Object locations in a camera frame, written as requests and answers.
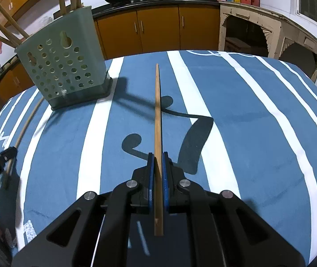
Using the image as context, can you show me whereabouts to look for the green perforated utensil holder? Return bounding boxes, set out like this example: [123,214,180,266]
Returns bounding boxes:
[15,6,113,110]

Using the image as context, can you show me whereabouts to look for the wooden lower kitchen cabinets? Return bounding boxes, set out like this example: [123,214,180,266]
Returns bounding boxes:
[0,1,220,99]

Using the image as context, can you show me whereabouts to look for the blue white striped tablecloth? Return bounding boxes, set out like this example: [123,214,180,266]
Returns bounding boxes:
[0,51,317,263]

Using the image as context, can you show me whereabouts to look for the beige carved side cabinet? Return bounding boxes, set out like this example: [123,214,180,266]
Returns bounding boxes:
[218,1,317,82]

